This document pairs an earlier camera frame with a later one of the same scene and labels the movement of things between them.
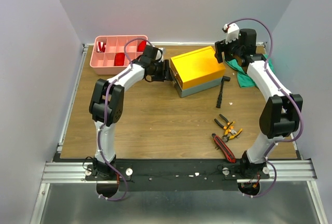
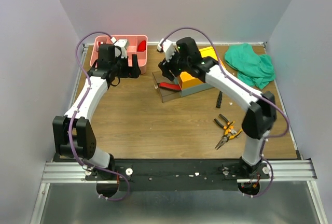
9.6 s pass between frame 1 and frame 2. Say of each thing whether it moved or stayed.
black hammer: stayed
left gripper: moved
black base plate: stayed
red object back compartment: stayed
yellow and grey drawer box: moved
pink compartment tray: stayed
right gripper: moved
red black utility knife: moved
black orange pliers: stayed
